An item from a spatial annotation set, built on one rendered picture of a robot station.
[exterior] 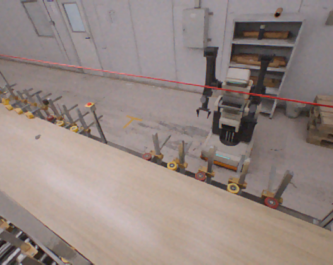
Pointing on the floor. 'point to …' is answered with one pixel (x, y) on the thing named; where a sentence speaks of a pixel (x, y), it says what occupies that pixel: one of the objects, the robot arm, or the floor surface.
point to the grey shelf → (284, 45)
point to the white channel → (31, 226)
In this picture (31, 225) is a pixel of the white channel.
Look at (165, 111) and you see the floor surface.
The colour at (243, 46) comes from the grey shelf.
